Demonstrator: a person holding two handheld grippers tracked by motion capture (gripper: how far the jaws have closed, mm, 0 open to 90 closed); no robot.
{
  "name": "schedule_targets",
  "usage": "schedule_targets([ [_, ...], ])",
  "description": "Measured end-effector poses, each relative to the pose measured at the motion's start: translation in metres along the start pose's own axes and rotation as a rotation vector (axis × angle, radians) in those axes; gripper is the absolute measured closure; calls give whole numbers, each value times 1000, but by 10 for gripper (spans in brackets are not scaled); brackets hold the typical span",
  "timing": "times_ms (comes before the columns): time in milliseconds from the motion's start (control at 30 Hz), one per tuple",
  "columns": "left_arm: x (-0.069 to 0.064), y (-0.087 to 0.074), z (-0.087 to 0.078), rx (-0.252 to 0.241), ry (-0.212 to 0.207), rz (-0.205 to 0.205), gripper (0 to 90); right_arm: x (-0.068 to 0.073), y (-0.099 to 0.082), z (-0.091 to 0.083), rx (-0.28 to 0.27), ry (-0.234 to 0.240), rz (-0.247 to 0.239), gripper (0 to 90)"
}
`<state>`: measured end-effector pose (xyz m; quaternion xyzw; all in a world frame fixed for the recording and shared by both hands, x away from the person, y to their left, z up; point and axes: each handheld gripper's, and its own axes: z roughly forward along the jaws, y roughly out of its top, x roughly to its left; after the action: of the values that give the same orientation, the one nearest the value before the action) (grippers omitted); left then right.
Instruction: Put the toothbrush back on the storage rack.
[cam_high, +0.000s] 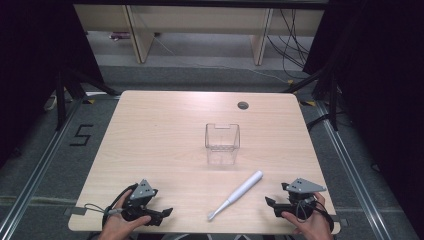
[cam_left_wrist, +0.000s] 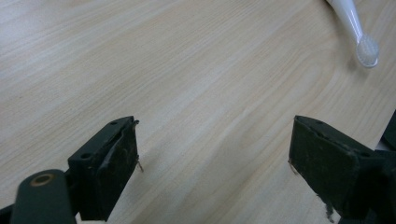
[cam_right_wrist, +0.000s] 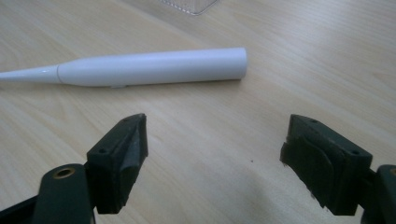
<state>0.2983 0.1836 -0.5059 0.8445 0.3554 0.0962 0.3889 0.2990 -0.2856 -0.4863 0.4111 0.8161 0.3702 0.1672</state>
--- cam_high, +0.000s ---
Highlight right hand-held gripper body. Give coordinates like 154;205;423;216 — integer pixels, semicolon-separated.
274;178;328;221

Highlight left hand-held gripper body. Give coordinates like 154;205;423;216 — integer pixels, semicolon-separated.
120;179;161;223

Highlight white electric toothbrush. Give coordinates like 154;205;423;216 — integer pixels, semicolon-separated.
207;170;264;222

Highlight clear plastic container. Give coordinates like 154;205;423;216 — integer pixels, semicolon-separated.
204;122;241;167

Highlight person's left hand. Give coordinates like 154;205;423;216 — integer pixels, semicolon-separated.
98;189;153;240

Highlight person's right hand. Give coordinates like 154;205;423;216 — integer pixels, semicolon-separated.
281;192;335;240

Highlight black metal stand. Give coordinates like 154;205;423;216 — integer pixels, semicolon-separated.
283;63;342;133
54;66;122;132

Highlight black curtain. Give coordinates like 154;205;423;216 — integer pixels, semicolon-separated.
302;0;424;233
0;0;105;169

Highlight small dark red object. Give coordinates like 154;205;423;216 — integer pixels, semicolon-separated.
108;31;132;42

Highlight beige wooden bench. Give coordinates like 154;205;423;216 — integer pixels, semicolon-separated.
73;3;326;66

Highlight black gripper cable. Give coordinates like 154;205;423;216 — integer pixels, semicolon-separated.
295;199;335;232

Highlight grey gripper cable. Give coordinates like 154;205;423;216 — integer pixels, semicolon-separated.
83;202;125;218

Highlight metal floor rail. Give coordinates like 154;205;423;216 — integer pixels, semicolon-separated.
0;98;84;240
314;99;394;240

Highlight white coiled strap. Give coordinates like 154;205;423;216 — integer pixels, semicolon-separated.
43;94;58;113

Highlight black floor cables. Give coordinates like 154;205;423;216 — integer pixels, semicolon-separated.
265;9;312;80

